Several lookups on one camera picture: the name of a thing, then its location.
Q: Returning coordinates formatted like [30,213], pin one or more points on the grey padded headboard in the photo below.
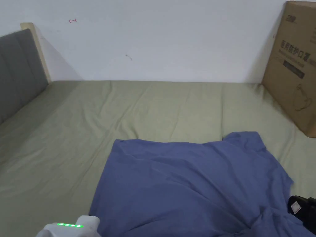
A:
[17,71]

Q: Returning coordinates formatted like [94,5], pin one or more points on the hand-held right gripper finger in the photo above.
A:
[302,206]

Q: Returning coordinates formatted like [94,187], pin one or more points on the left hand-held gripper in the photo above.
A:
[71,228]

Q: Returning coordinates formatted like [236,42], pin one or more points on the brown cardboard carton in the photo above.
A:
[292,71]

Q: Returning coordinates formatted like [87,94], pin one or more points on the dark blue shirt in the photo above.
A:
[187,187]

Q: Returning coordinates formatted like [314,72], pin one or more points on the bed with pale green sheet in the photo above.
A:
[160,108]

